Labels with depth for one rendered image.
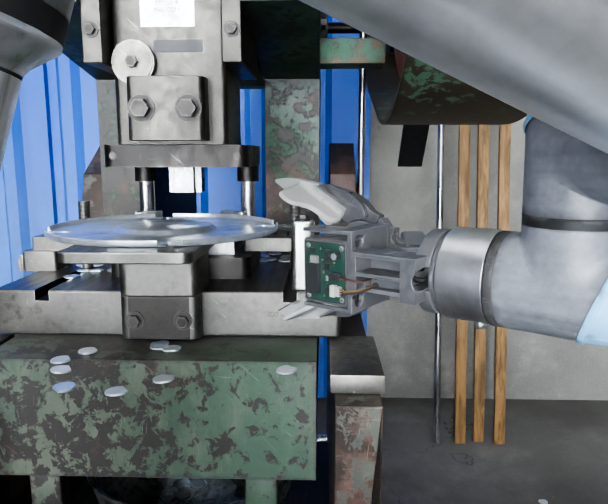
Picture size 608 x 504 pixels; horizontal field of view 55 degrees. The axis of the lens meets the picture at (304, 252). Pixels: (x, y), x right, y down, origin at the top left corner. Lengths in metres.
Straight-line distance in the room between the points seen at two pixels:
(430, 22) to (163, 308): 0.58
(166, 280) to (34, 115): 1.54
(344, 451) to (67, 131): 1.69
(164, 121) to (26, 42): 0.48
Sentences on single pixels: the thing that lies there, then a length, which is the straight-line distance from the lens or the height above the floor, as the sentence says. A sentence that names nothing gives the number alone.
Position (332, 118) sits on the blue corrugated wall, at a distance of 1.99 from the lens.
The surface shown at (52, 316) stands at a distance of 0.83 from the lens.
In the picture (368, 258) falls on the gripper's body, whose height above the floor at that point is 0.79.
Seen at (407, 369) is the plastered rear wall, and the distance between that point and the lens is 2.18.
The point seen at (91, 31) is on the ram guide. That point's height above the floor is 1.03.
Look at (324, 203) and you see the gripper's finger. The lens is 0.56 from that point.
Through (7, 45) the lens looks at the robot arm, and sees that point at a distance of 0.32.
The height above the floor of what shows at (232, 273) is 0.71.
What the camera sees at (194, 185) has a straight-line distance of 0.87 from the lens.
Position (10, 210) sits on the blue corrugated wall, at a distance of 2.24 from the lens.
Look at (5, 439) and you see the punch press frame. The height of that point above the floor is 0.55.
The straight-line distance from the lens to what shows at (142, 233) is 0.72.
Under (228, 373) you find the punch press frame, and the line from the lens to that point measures 0.68.
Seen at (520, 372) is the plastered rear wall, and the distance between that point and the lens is 2.28.
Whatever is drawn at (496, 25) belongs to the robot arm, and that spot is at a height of 0.92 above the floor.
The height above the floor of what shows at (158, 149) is 0.88.
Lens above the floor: 0.88
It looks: 10 degrees down
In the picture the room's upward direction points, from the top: straight up
